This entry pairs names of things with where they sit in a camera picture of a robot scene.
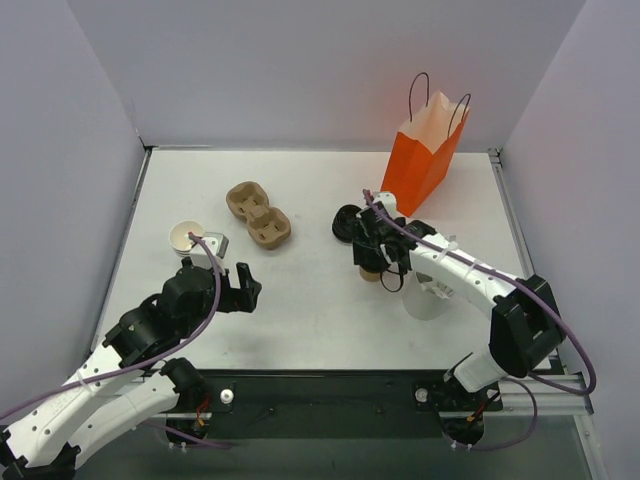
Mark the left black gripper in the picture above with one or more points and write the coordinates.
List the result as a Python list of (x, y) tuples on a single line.
[(232, 298)]

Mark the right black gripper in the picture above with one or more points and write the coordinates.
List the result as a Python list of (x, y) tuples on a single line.
[(364, 245)]

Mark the single brown paper cup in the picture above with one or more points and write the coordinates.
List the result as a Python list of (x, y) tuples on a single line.
[(369, 276)]

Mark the brown pulp cup carrier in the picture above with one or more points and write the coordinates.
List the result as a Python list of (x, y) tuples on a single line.
[(267, 226)]

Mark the orange paper bag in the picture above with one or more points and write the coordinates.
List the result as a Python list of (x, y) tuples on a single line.
[(424, 147)]

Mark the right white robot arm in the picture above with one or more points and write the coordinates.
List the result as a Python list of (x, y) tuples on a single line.
[(522, 330)]

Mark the stack of black lids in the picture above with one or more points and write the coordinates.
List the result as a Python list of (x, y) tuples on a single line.
[(344, 221)]

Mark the white wrapped straws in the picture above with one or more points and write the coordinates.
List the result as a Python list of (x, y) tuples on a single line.
[(438, 289)]

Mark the stack of paper cups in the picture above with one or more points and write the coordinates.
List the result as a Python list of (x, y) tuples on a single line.
[(179, 236)]

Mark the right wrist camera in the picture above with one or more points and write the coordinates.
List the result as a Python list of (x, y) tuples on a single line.
[(383, 200)]

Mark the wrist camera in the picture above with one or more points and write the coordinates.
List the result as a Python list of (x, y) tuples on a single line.
[(383, 200), (211, 244)]

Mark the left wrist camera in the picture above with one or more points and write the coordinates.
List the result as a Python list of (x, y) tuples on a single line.
[(211, 244)]

